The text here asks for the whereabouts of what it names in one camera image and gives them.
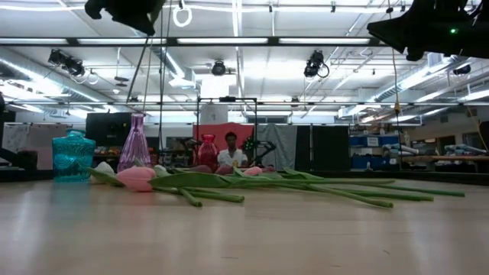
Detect grey cloth backdrop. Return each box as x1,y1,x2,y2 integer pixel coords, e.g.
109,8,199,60
256,125,298,172

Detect black metal stand frame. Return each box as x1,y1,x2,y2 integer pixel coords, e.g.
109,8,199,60
196,96,259,169

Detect black panel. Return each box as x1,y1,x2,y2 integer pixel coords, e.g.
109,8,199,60
296,125,351,172

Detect purple glass vase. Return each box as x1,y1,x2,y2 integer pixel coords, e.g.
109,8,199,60
117,112,153,173

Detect yellow hanging cable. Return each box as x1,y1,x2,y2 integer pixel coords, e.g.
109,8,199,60
388,0,402,115

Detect teal glass vase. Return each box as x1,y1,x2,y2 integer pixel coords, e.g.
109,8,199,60
52,128,96,183

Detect overhead light bar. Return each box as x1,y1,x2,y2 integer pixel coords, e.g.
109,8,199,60
0,37,489,47

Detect red glass vase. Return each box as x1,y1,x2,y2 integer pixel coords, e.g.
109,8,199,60
197,134,220,173

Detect wooden workbench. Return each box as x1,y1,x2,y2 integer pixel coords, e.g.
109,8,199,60
400,154,489,163

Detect person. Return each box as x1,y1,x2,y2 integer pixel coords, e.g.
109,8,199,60
217,131,248,168

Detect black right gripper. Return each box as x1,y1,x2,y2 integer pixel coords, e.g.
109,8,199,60
366,0,475,62

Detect blue storage bin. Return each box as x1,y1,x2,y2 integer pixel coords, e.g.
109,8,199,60
350,155,400,171
349,135,400,148

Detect white hanging ring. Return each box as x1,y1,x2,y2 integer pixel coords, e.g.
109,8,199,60
172,5,193,28

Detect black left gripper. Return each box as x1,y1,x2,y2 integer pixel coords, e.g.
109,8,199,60
84,0,167,37

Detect red cloth backdrop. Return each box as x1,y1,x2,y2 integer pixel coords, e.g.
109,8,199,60
193,122,255,152

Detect white artificial tulip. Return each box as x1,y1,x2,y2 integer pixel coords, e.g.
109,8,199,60
88,160,245,204

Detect whiteboard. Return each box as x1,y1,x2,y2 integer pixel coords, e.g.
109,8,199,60
2,124,73,171

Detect pink artificial tulip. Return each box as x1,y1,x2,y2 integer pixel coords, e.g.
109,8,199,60
116,166,394,209

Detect black monitor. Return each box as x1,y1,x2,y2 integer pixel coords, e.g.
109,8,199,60
85,112,133,147

